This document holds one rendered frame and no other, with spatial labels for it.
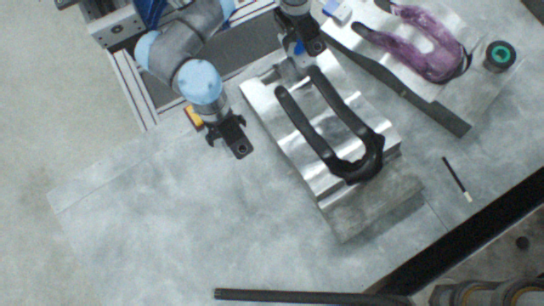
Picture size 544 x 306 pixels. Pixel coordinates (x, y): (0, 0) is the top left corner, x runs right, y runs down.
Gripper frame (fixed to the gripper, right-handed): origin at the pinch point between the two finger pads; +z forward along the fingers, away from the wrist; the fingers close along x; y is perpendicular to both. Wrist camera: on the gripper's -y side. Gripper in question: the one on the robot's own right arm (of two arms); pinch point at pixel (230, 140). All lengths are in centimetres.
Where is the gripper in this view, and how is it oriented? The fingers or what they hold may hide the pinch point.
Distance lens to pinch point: 123.6
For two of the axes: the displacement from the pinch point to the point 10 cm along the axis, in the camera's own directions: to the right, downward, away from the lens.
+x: -8.4, 5.3, -1.0
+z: 0.5, 2.5, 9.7
